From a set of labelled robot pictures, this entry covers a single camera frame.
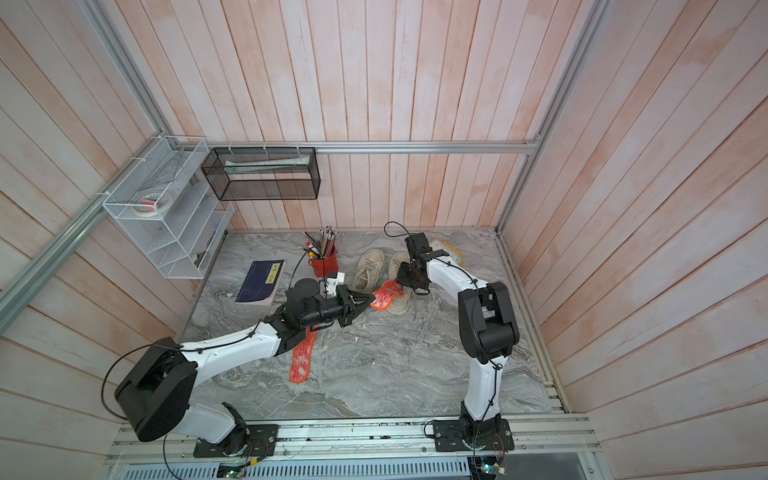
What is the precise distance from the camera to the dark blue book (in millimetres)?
1002

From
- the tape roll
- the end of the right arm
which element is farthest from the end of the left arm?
the tape roll

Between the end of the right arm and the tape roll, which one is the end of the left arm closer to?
the end of the right arm

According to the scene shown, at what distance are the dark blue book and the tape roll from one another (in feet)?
1.25

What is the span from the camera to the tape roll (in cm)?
72

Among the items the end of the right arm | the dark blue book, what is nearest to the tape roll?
the dark blue book

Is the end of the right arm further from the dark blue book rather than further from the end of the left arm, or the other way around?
the dark blue book
